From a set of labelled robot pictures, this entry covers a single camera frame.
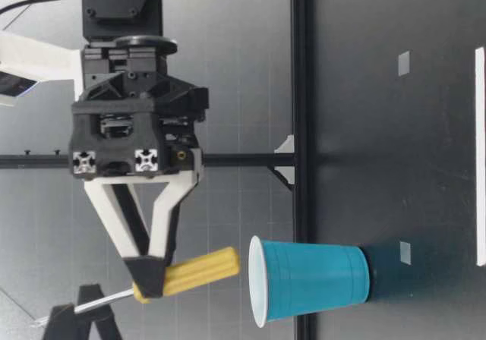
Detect yellow-handled screwdriver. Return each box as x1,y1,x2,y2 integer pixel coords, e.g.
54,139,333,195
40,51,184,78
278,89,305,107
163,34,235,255
36,245,241,326

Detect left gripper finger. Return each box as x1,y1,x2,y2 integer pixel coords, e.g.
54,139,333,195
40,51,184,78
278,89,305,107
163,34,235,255
40,304,94,340
77,284,123,340

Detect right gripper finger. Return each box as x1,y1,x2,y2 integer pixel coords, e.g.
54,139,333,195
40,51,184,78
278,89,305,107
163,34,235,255
83,169,204,300

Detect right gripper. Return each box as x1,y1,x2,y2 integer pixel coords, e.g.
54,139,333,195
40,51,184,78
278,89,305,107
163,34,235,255
68,46,210,185

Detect blue plastic cup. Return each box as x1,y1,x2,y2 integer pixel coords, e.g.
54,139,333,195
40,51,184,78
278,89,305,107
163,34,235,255
248,235,371,329

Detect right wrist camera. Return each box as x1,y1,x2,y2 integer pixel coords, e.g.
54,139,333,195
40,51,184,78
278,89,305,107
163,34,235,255
0,30,84,108

